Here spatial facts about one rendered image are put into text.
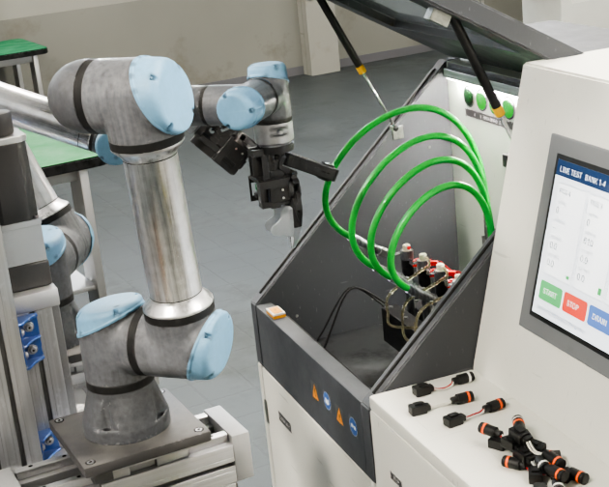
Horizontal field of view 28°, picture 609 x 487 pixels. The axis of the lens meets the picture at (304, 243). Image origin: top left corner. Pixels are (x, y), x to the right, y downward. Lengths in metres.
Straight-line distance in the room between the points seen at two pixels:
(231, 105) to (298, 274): 0.81
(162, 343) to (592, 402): 0.70
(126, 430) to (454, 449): 0.55
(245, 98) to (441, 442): 0.69
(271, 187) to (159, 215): 0.46
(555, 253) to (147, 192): 0.71
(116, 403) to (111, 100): 0.53
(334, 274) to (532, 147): 0.86
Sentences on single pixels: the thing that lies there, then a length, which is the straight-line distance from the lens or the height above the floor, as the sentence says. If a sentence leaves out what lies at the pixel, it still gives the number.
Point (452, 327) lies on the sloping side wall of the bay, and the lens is 2.31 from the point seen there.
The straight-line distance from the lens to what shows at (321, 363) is 2.51.
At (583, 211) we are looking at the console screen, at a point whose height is 1.34.
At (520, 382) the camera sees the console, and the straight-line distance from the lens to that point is 2.22.
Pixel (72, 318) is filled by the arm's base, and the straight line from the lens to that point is 2.53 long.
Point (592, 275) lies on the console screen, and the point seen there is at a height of 1.25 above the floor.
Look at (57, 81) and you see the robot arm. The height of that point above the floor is 1.66.
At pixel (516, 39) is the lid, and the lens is 2.22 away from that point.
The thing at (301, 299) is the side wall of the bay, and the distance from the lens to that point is 2.90.
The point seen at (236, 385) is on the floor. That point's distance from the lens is 4.81.
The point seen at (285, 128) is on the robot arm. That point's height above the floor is 1.46.
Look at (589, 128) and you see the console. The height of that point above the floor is 1.47.
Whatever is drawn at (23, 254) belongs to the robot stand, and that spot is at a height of 1.32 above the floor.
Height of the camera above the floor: 1.94
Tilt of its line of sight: 18 degrees down
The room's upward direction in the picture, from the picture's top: 6 degrees counter-clockwise
